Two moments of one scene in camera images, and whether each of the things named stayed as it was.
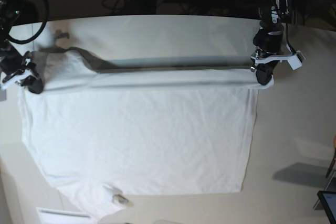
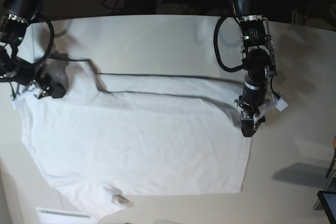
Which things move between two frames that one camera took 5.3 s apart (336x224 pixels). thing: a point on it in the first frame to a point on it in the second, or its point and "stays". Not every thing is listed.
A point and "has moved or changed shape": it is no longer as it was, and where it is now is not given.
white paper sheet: x=55 y=216 stays
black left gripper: x=34 y=85 to x=55 y=84
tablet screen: x=328 y=200 stays
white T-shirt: x=143 y=128 has moved or changed shape
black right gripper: x=263 y=71 to x=252 y=116
